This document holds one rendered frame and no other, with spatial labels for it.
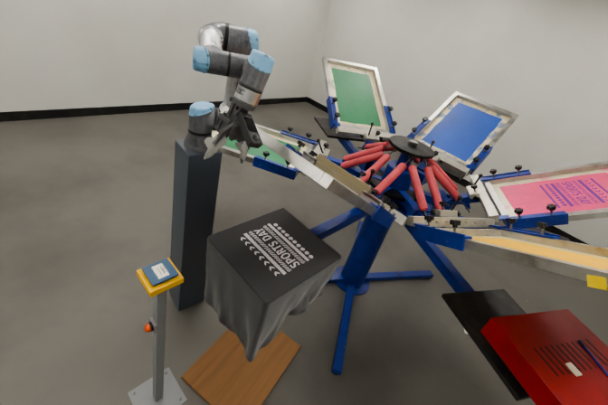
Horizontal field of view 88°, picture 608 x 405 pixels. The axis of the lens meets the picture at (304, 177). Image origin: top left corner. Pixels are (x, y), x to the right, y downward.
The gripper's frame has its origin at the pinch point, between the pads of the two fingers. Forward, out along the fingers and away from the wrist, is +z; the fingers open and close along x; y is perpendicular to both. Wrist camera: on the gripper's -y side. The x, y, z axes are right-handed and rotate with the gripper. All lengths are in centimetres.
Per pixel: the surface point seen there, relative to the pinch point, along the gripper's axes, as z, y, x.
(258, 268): 46, -6, -35
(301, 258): 40, -12, -55
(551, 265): -16, -88, -61
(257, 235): 42, 11, -47
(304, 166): -9.8, -18.2, -14.6
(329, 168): 0, 7, -74
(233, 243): 46, 12, -34
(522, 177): -40, -61, -209
